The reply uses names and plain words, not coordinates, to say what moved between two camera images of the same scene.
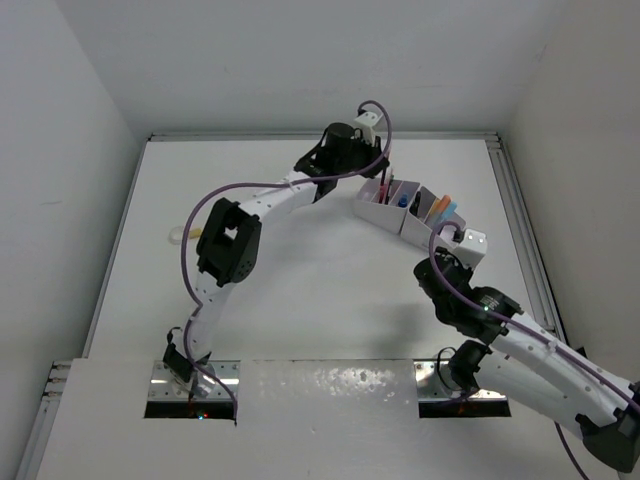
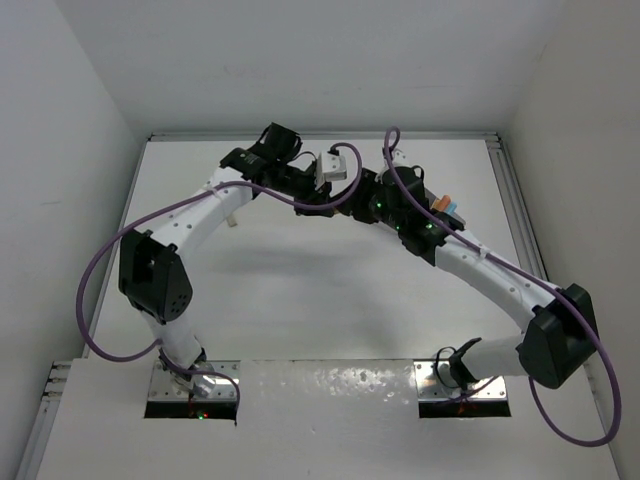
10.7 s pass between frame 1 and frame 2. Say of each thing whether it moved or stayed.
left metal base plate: stayed
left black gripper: moved
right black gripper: moved
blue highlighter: stayed
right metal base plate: stayed
